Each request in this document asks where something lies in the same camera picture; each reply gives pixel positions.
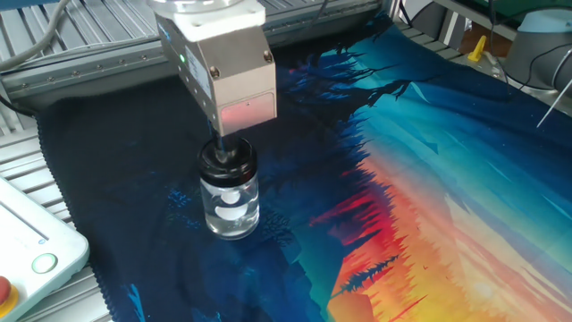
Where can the silver Schunk gripper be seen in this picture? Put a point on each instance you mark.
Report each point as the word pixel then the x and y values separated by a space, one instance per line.
pixel 232 76

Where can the black knobbed jar lid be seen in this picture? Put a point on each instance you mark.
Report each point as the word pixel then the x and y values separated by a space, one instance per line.
pixel 228 163

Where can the clear glass jar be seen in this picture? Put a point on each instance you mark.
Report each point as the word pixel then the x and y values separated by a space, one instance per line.
pixel 231 214

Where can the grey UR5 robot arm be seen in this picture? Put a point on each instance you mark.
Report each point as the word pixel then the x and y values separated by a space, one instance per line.
pixel 210 15

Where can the colourful sunset print cloth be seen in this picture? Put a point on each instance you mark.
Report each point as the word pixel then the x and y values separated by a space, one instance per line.
pixel 402 201

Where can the white teach pendant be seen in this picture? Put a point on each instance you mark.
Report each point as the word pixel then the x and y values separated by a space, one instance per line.
pixel 27 250

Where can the small yellow plastic object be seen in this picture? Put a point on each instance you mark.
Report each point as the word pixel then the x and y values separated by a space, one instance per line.
pixel 477 51

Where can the aluminium rail with screws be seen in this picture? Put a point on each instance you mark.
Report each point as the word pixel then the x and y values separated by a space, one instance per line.
pixel 89 71

